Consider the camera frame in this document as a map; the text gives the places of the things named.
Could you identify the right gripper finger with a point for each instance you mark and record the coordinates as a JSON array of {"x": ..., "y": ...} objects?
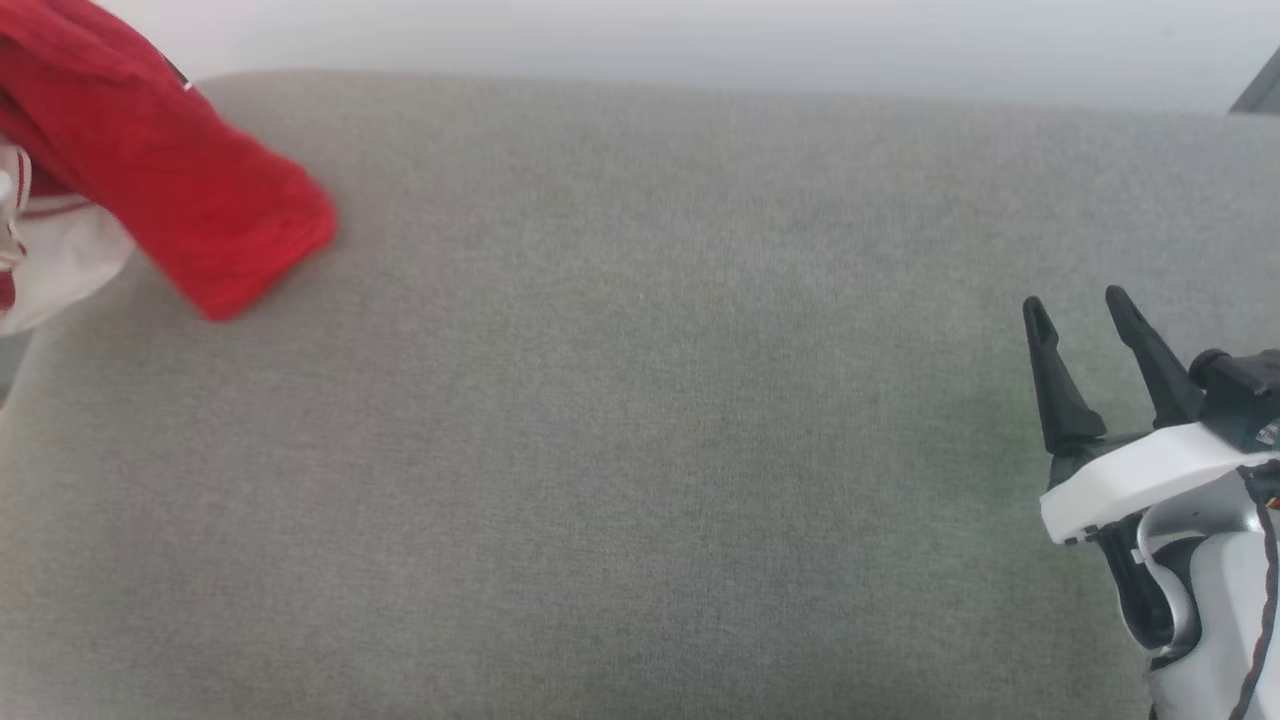
[
  {"x": 1058, "y": 390},
  {"x": 1160, "y": 370}
]

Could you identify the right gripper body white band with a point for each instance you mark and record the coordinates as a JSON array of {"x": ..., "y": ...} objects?
[{"x": 1130, "y": 480}]

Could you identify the red jersey with white trim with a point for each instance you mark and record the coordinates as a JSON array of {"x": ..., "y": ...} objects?
[{"x": 150, "y": 150}]

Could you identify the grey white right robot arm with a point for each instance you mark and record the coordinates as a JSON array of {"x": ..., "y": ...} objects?
[{"x": 1225, "y": 610}]

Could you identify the dark grey panel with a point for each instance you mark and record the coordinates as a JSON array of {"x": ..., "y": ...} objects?
[{"x": 1262, "y": 98}]

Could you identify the grey fabric sofa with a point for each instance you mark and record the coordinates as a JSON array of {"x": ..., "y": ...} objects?
[{"x": 600, "y": 400}]

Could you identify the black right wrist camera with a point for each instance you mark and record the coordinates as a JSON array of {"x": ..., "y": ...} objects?
[{"x": 1240, "y": 395}]

